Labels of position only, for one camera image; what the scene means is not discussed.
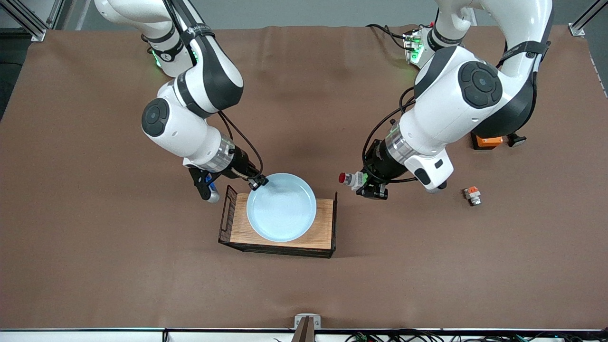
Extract orange button enclosure box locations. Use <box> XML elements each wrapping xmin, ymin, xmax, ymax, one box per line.
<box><xmin>470</xmin><ymin>134</ymin><xmax>504</xmax><ymax>151</ymax></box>

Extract grey metal camera mount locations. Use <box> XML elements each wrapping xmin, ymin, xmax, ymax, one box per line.
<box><xmin>294</xmin><ymin>313</ymin><xmax>322</xmax><ymax>342</ymax></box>

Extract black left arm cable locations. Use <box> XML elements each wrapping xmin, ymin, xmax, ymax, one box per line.
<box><xmin>362</xmin><ymin>87</ymin><xmax>418</xmax><ymax>185</ymax></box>

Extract tangled cable bundle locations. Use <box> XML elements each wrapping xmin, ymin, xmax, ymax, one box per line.
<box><xmin>344</xmin><ymin>329</ymin><xmax>608</xmax><ymax>342</ymax></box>

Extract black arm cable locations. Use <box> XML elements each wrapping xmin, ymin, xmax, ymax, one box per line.
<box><xmin>362</xmin><ymin>87</ymin><xmax>418</xmax><ymax>185</ymax></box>
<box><xmin>161</xmin><ymin>0</ymin><xmax>265</xmax><ymax>180</ymax></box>

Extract brown table cloth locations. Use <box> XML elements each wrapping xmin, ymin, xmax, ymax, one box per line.
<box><xmin>0</xmin><ymin>24</ymin><xmax>608</xmax><ymax>329</ymax></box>

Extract light blue round plate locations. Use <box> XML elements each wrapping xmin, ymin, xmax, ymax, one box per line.
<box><xmin>246</xmin><ymin>172</ymin><xmax>317</xmax><ymax>243</ymax></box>

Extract black wire tray, wooden base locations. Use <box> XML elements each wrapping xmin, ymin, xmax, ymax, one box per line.
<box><xmin>218</xmin><ymin>184</ymin><xmax>339</xmax><ymax>259</ymax></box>

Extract black left base cable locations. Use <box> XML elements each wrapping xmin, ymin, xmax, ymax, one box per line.
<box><xmin>366</xmin><ymin>23</ymin><xmax>410</xmax><ymax>50</ymax></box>

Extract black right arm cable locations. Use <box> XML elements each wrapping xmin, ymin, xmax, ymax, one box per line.
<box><xmin>161</xmin><ymin>0</ymin><xmax>265</xmax><ymax>180</ymax></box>

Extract aluminium frame profile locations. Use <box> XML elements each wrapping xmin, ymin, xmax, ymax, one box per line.
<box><xmin>0</xmin><ymin>0</ymin><xmax>48</xmax><ymax>42</ymax></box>
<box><xmin>569</xmin><ymin>0</ymin><xmax>608</xmax><ymax>38</ymax></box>

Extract red push button switch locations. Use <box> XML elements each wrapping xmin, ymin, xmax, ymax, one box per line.
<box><xmin>338</xmin><ymin>171</ymin><xmax>370</xmax><ymax>191</ymax></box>

